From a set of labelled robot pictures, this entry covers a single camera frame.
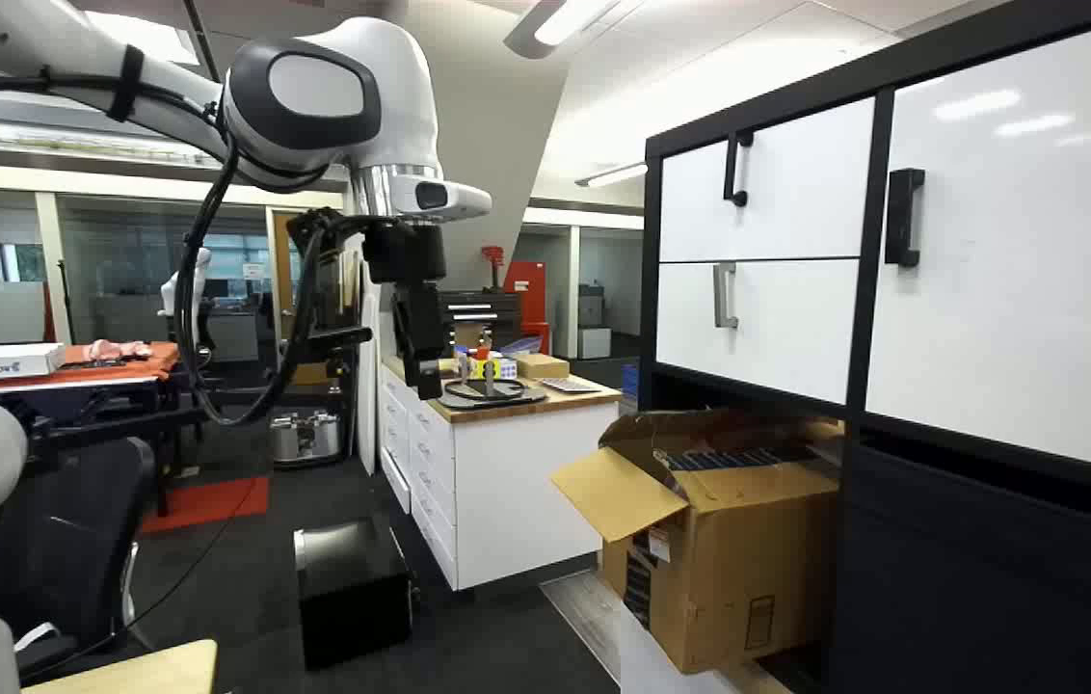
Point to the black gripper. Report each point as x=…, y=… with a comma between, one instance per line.
x=420, y=313

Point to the brown cardboard box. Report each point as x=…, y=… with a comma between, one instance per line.
x=723, y=555

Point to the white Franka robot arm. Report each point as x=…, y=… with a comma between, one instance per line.
x=351, y=80

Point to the small tan box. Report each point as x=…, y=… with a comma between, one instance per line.
x=546, y=369

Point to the black glossy floor box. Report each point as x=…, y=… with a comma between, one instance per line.
x=351, y=591

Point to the red machine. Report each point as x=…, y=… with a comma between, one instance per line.
x=527, y=303

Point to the silver metal container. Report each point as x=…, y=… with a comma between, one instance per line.
x=300, y=438

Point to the red floor mat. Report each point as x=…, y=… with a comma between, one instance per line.
x=204, y=503

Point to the red top table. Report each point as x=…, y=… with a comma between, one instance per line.
x=94, y=376

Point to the ceiling light fixture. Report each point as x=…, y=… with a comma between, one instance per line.
x=565, y=21

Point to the black office chair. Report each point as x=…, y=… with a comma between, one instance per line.
x=64, y=542

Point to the black shelf cabinet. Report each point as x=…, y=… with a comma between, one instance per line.
x=993, y=582

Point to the white cabinet door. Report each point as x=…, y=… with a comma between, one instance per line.
x=1029, y=258

